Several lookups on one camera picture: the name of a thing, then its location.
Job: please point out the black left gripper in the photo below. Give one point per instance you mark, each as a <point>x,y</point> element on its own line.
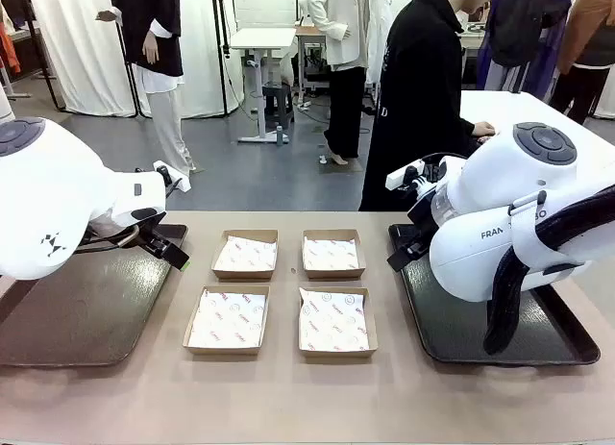
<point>153,236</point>

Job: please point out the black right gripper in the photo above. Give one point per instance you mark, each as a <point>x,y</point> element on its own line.
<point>422,219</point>

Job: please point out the white printed paper liner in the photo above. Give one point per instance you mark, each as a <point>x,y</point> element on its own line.
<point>245,255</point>
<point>226,320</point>
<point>331,320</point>
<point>331,254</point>

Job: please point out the kraft cardboard donut box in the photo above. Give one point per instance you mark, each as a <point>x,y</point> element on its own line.
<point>221,351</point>
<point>336,354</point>
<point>242,275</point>
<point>331,274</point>

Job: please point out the person's right forearm black sleeve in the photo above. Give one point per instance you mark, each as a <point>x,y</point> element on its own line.
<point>463,125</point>

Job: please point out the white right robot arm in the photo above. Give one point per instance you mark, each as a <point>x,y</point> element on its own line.
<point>499,185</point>

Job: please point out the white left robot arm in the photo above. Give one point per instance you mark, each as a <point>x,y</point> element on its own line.
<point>48,200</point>

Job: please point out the dark grey plastic serving tray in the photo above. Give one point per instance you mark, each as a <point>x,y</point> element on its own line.
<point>456,320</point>

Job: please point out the brown plastic serving tray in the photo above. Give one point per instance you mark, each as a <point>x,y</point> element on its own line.
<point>86,310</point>

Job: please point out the person's right hand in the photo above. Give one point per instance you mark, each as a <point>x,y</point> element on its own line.
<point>484,129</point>

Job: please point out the person in black coat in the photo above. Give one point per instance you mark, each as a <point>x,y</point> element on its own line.
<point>418,104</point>

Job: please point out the grey bottle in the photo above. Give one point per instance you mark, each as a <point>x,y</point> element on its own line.
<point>279,136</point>

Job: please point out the mannequin white jacket black trousers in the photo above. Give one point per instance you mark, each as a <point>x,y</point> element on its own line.
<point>343,104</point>

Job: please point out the dark grey stool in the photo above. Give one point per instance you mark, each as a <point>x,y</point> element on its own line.
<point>277,104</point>

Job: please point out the black tripod stand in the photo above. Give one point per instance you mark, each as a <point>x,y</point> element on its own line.
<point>224,56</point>

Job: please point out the mannequin black top white trousers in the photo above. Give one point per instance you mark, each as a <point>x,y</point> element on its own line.
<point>149,32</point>

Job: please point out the white curtain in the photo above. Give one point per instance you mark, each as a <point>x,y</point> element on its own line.
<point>81,46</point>

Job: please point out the black clothes rack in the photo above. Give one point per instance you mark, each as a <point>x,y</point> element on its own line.
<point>43,56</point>

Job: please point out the white standing desk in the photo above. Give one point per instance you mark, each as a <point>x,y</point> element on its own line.
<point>262,37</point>

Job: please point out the desk with wooden top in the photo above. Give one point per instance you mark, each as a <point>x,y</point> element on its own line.
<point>310,32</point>

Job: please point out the dark hanging jacket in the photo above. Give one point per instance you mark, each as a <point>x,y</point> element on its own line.
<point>514,32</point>

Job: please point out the orange garment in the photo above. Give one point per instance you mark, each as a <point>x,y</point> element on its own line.
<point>9,51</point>

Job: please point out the purple hanging garment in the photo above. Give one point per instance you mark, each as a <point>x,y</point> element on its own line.
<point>552,41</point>

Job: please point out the person in orange top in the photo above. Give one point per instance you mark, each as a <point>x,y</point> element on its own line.
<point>591,22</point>

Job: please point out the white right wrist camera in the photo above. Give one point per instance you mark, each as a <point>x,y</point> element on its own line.
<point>399,176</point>

